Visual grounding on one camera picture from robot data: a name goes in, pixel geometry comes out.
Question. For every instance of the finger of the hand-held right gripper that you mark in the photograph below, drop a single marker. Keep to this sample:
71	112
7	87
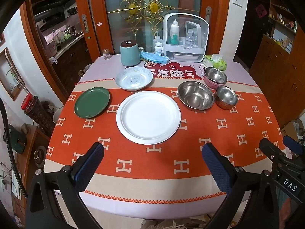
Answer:
292	144
270	149

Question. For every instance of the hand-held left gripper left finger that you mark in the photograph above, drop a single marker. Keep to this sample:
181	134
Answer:
89	164

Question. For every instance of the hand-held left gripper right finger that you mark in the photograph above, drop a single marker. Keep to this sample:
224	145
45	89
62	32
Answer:
216	169

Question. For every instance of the green plate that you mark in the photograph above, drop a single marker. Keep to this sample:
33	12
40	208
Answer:
91	102

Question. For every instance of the small steel bowl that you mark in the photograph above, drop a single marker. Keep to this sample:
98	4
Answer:
226	96

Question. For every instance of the large white plate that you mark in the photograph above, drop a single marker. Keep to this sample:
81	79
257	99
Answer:
147	116

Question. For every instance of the large steel bowl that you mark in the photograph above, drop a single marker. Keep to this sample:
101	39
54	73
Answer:
195	95

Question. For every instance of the pink bowl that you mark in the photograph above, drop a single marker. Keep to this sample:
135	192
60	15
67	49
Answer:
211	84

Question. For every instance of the medium steel bowl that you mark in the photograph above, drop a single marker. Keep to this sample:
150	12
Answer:
215	74

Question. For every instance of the blue patterned deep plate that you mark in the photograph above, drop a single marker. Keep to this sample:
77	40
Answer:
133	78

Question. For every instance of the cardboard box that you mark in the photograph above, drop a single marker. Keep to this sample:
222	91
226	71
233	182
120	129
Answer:
289	131

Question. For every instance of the orange printed tablecloth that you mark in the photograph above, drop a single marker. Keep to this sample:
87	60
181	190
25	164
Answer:
152	162

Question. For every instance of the wicker bin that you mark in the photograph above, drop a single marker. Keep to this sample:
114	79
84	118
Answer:
41	116

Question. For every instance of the wooden cabinet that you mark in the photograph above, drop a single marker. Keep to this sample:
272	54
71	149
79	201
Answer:
276	71

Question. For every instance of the dark green box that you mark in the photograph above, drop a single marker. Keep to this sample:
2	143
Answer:
16	139

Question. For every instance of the green tissue pack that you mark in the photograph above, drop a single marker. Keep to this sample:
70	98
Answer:
219	64

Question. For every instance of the small glass jar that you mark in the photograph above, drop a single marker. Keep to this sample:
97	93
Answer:
106	54

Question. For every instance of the teal canister with brown lid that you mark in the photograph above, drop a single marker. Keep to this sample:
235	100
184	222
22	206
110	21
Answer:
129	56

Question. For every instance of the white storage case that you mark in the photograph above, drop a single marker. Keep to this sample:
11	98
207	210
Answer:
188	51

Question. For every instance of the blue face mask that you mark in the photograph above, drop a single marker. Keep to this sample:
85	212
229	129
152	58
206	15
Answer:
152	57

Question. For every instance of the clear plastic bottle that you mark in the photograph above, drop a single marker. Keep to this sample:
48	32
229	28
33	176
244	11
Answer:
189	39

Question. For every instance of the white pill bottle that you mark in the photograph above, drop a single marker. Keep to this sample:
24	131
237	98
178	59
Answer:
158	49

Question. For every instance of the red paper decoration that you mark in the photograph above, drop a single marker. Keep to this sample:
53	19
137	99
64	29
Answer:
261	10

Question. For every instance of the clear squeeze bottle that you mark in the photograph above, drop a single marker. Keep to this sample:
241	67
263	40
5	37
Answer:
156	40

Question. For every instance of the white bottle with green label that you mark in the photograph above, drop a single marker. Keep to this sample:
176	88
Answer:
174	34

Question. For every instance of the wooden glass door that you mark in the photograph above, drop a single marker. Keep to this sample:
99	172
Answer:
95	9

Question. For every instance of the gold door ornament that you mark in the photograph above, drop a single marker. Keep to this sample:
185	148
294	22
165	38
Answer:
153	6

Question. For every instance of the wooden wall niche frame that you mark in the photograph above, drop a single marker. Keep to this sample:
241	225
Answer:
12	76

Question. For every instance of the white wall switch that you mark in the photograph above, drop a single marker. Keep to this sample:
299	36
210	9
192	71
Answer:
238	0

